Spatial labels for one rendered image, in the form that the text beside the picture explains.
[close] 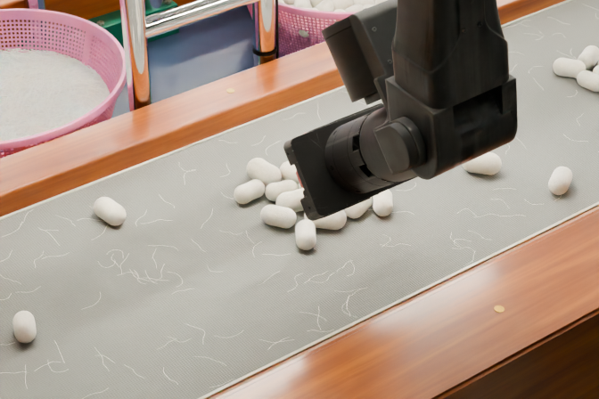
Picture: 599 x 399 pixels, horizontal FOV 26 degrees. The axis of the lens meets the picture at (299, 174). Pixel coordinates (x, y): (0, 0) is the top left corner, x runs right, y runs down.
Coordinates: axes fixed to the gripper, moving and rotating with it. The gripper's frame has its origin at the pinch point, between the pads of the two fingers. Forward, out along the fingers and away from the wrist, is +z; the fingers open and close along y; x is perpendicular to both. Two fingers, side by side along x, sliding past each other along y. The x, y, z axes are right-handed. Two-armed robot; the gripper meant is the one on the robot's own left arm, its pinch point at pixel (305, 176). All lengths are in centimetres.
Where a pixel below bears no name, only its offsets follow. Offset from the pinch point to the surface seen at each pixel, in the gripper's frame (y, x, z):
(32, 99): 9.1, -17.7, 32.6
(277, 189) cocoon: -1.6, 0.2, 8.9
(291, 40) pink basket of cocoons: -22.0, -14.8, 32.0
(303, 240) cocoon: 0.6, 5.1, 3.5
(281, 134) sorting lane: -8.2, -4.6, 16.7
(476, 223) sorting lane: -14.7, 9.6, 0.2
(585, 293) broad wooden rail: -13.6, 17.2, -12.3
